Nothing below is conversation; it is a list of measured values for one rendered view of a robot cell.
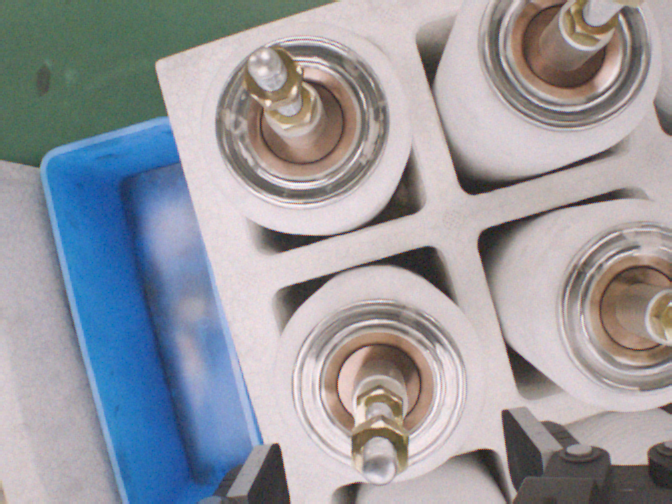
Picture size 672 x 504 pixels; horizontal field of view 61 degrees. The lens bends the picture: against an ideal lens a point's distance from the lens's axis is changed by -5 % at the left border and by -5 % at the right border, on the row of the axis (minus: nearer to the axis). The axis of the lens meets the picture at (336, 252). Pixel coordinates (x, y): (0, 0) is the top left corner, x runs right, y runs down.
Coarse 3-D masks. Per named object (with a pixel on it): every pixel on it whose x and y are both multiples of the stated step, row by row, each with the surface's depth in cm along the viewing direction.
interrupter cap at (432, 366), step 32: (320, 320) 26; (352, 320) 25; (384, 320) 25; (416, 320) 25; (320, 352) 26; (352, 352) 26; (384, 352) 26; (416, 352) 25; (448, 352) 25; (320, 384) 25; (352, 384) 26; (416, 384) 25; (448, 384) 25; (320, 416) 26; (352, 416) 26; (416, 416) 25; (448, 416) 25; (320, 448) 25; (416, 448) 25
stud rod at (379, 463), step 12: (372, 408) 21; (384, 408) 20; (372, 444) 17; (384, 444) 17; (372, 456) 16; (384, 456) 16; (396, 456) 17; (372, 468) 16; (384, 468) 16; (396, 468) 16; (372, 480) 16; (384, 480) 16
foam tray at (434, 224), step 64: (384, 0) 32; (448, 0) 32; (192, 64) 33; (192, 128) 33; (640, 128) 31; (192, 192) 33; (448, 192) 32; (512, 192) 32; (576, 192) 32; (640, 192) 32; (256, 256) 33; (320, 256) 33; (384, 256) 33; (448, 256) 32; (256, 320) 33; (256, 384) 33; (512, 384) 32
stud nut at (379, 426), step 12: (372, 420) 18; (384, 420) 18; (360, 432) 17; (372, 432) 17; (384, 432) 17; (396, 432) 17; (360, 444) 17; (396, 444) 17; (408, 444) 17; (360, 456) 17; (408, 456) 17; (360, 468) 17
